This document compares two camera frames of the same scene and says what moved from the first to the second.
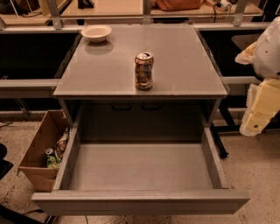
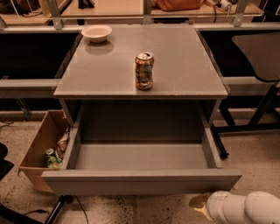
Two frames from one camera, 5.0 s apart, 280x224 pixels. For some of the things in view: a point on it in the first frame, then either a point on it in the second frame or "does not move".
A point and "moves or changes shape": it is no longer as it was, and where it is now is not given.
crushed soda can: x=143 y=70 does not move
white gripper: x=269 y=53 -> x=215 y=206
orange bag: x=176 y=5 does not move
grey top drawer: x=140 y=169 moves or changes shape
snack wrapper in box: x=61 y=145 does not move
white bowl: x=96 y=33 does not move
